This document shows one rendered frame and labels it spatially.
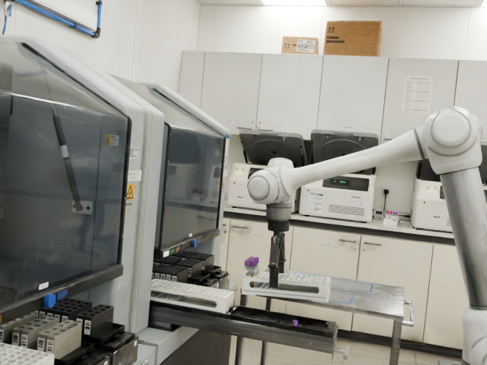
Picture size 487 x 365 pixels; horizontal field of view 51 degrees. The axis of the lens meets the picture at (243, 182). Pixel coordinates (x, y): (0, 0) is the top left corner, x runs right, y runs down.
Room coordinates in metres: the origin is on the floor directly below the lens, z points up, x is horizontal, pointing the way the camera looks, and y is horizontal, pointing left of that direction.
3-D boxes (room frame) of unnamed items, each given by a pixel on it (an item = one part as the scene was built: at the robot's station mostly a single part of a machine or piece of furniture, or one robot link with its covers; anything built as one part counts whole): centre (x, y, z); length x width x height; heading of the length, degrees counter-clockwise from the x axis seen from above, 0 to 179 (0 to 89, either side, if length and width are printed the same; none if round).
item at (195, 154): (1.99, 0.41, 1.28); 0.61 x 0.51 x 0.63; 165
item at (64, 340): (1.18, 0.39, 0.85); 0.12 x 0.02 x 0.06; 166
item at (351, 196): (4.13, -0.79, 1.24); 0.62 x 0.56 x 0.69; 165
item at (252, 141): (4.28, -0.23, 1.22); 0.62 x 0.56 x 0.64; 163
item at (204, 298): (1.69, 0.15, 0.83); 0.30 x 0.10 x 0.06; 75
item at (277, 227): (1.74, -0.14, 1.07); 0.08 x 0.07 x 0.09; 166
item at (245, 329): (1.64, -0.02, 0.78); 0.73 x 0.14 x 0.09; 75
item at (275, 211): (1.75, -0.13, 1.14); 0.09 x 0.09 x 0.06
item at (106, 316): (1.32, 0.35, 0.85); 0.12 x 0.02 x 0.06; 165
